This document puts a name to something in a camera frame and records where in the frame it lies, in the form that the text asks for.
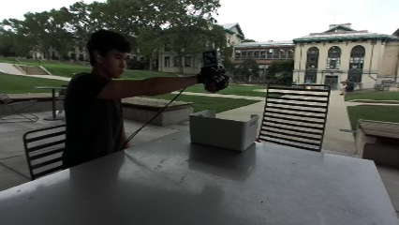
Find white marker cube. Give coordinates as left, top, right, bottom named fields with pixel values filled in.
left=202, top=50, right=219, bottom=68

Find brick building with windows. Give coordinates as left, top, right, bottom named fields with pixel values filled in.
left=230, top=40, right=295, bottom=83

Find white plastic storage box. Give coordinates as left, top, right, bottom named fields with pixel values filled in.
left=188, top=110, right=260, bottom=153

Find stone bench block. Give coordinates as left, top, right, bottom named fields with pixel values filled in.
left=119, top=96, right=194, bottom=128
left=355, top=118, right=399, bottom=168

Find black slatted metal chair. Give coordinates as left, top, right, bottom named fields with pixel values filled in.
left=257, top=82, right=331, bottom=153
left=22, top=124, right=67, bottom=181

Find large green tree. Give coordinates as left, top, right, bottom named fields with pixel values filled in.
left=66, top=0, right=234, bottom=74

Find cream arched window building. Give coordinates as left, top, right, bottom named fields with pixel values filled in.
left=291, top=22, right=399, bottom=90

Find the person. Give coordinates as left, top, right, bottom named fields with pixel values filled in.
left=61, top=29, right=199, bottom=170

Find black metal lounge chair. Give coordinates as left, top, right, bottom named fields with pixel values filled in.
left=0, top=92, right=39, bottom=123

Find black glove cable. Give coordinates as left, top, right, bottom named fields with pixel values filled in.
left=120, top=87, right=187, bottom=150

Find round outdoor pedestal table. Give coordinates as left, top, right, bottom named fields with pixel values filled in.
left=33, top=85, right=69, bottom=122

